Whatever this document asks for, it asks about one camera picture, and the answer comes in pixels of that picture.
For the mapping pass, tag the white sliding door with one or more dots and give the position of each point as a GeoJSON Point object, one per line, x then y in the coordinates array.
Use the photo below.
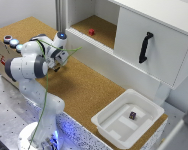
{"type": "Point", "coordinates": [167, 43]}

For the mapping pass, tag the pink block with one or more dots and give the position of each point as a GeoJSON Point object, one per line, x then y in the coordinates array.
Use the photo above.
{"type": "Point", "coordinates": [91, 32]}

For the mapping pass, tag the white plastic box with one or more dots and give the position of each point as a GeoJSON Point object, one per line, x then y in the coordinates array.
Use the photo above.
{"type": "Point", "coordinates": [110, 125]}

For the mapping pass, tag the blue button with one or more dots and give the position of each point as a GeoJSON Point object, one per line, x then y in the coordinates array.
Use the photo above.
{"type": "Point", "coordinates": [14, 42]}

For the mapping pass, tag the red button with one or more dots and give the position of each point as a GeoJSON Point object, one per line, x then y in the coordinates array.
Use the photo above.
{"type": "Point", "coordinates": [7, 38]}

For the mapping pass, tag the white cabinet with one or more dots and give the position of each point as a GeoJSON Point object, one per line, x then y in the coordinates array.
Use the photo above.
{"type": "Point", "coordinates": [94, 55]}

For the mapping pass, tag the purple block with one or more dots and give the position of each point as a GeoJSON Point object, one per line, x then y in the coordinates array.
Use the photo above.
{"type": "Point", "coordinates": [132, 115]}

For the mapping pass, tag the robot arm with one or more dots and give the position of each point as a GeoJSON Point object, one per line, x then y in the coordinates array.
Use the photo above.
{"type": "Point", "coordinates": [29, 66]}

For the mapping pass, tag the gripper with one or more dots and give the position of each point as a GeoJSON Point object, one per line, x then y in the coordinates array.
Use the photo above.
{"type": "Point", "coordinates": [62, 58]}

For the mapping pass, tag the green button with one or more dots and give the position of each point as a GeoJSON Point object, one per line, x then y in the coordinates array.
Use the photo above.
{"type": "Point", "coordinates": [19, 47]}

